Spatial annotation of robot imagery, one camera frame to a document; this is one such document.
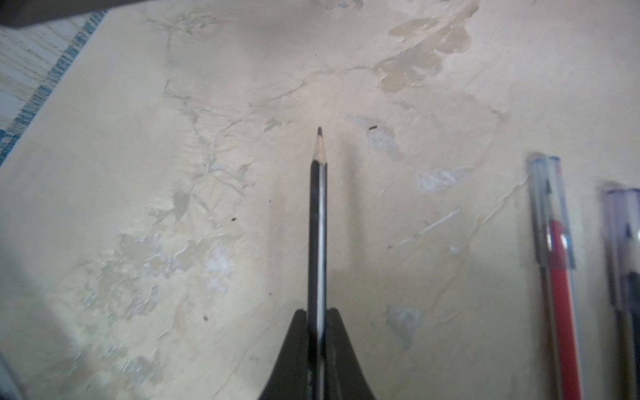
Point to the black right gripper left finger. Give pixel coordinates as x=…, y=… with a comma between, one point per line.
x=288, y=380

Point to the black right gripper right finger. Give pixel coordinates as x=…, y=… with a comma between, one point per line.
x=344, y=377

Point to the black striped pencil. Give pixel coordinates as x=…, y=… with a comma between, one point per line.
x=621, y=216
x=317, y=272

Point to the red striped pencil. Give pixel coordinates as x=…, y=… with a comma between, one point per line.
x=554, y=254

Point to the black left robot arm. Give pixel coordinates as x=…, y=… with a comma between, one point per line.
x=22, y=13

